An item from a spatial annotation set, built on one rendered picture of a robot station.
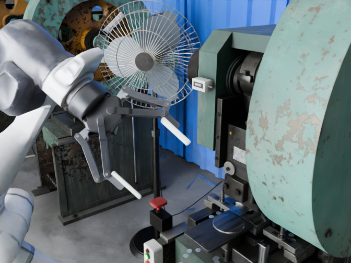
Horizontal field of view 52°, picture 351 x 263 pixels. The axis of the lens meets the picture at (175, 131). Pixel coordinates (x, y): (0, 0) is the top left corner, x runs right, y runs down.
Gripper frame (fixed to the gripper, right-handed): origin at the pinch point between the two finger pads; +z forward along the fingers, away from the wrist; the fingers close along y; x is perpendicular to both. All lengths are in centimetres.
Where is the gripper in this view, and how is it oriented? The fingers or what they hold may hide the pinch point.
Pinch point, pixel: (160, 166)
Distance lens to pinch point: 68.2
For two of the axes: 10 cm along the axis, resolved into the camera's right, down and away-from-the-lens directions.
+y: -6.6, 7.3, -1.7
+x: 1.1, -1.2, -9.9
